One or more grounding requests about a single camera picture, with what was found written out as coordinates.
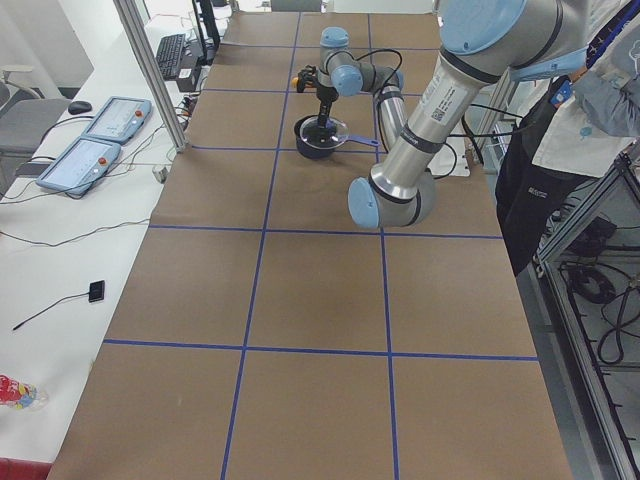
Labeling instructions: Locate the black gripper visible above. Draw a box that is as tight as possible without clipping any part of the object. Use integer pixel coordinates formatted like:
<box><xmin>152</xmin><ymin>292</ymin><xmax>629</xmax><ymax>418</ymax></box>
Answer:
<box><xmin>316</xmin><ymin>83</ymin><xmax>338</xmax><ymax>128</ymax></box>

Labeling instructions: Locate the glass lid purple knob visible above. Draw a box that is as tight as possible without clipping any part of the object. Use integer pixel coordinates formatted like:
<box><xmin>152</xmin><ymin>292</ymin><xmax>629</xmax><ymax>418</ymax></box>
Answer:
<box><xmin>299</xmin><ymin>117</ymin><xmax>349</xmax><ymax>150</ymax></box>

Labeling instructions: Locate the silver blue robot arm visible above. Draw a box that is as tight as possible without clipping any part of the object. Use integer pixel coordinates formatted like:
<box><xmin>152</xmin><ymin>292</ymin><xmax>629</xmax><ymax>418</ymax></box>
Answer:
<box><xmin>319</xmin><ymin>0</ymin><xmax>590</xmax><ymax>229</ymax></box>

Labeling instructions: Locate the black keyboard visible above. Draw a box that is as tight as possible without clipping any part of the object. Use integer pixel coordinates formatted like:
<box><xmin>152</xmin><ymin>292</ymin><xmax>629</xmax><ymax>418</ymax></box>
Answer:
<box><xmin>156</xmin><ymin>34</ymin><xmax>186</xmax><ymax>80</ymax></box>

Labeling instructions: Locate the upper teach pendant tablet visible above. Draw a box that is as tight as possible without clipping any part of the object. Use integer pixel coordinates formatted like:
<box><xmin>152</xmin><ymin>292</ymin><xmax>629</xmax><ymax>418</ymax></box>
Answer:
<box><xmin>83</xmin><ymin>96</ymin><xmax>152</xmax><ymax>145</ymax></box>

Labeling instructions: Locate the teach pendant tablet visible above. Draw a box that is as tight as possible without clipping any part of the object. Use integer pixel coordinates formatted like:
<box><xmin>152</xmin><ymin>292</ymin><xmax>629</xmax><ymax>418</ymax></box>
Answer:
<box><xmin>83</xmin><ymin>96</ymin><xmax>152</xmax><ymax>145</ymax></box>
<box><xmin>36</xmin><ymin>136</ymin><xmax>121</xmax><ymax>196</ymax></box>

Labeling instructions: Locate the black computer mouse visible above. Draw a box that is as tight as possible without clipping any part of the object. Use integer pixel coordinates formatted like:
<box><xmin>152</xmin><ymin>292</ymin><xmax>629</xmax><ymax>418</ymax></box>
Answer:
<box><xmin>67</xmin><ymin>101</ymin><xmax>93</xmax><ymax>115</ymax></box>

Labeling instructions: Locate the lower teach pendant tablet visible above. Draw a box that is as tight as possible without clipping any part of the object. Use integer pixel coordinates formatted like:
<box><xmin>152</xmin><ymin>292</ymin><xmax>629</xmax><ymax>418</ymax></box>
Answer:
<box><xmin>36</xmin><ymin>136</ymin><xmax>121</xmax><ymax>196</ymax></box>

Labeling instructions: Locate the person in grey shirt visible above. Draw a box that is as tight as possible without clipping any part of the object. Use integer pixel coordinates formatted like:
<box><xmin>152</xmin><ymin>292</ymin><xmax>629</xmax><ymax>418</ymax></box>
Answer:
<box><xmin>495</xmin><ymin>1</ymin><xmax>639</xmax><ymax>274</ymax></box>

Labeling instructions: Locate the black phone on table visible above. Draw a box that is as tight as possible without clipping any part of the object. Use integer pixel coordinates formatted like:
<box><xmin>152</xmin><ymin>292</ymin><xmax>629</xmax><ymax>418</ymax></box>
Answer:
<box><xmin>88</xmin><ymin>280</ymin><xmax>106</xmax><ymax>303</ymax></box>

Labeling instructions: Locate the red snack packet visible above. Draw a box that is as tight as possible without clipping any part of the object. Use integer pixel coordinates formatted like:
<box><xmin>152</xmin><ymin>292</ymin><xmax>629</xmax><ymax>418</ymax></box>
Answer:
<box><xmin>0</xmin><ymin>374</ymin><xmax>49</xmax><ymax>410</ymax></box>

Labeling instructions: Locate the dark blue saucepan purple handle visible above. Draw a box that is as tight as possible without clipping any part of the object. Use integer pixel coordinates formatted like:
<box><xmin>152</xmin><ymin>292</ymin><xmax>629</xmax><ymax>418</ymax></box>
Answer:
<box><xmin>294</xmin><ymin>115</ymin><xmax>380</xmax><ymax>160</ymax></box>

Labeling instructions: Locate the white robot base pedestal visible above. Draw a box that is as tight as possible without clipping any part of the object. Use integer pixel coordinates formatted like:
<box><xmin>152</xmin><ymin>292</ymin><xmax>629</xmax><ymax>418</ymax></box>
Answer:
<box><xmin>429</xmin><ymin>137</ymin><xmax>471</xmax><ymax>177</ymax></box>

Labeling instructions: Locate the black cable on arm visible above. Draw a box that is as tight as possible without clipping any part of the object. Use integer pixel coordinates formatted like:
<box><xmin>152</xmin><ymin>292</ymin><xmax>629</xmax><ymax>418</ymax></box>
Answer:
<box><xmin>349</xmin><ymin>48</ymin><xmax>486</xmax><ymax>176</ymax></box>

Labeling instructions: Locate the aluminium frame post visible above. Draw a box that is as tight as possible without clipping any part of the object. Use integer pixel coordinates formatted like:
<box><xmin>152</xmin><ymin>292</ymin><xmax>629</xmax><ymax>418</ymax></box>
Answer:
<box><xmin>113</xmin><ymin>0</ymin><xmax>187</xmax><ymax>153</ymax></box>

